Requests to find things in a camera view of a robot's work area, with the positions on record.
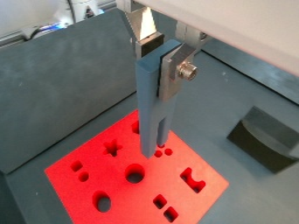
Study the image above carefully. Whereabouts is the grey left side panel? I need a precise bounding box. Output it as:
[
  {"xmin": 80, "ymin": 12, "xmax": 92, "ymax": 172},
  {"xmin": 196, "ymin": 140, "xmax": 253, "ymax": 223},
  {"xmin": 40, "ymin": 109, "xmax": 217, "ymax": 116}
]
[{"xmin": 0, "ymin": 10, "xmax": 136, "ymax": 173}]

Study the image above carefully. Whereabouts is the black holder block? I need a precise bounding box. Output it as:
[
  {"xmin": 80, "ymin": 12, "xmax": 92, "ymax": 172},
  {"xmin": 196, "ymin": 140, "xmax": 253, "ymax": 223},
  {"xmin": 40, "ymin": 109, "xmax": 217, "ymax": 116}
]
[{"xmin": 228, "ymin": 107, "xmax": 299, "ymax": 173}]

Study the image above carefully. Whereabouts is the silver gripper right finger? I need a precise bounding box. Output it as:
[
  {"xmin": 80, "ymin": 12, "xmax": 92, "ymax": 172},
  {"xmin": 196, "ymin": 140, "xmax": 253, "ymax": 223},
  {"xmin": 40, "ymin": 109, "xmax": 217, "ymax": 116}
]
[{"xmin": 158, "ymin": 24, "xmax": 211, "ymax": 101}]

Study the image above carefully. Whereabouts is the red shape-sorting block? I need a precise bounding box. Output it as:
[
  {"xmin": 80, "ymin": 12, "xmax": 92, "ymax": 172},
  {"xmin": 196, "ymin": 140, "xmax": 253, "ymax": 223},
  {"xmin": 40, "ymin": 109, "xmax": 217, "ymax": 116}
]
[{"xmin": 45, "ymin": 112, "xmax": 229, "ymax": 224}]

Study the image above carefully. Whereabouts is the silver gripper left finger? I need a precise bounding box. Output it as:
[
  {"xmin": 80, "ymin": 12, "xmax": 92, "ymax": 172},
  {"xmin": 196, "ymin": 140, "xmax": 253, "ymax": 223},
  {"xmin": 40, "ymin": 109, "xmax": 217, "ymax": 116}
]
[{"xmin": 125, "ymin": 7, "xmax": 164, "ymax": 59}]

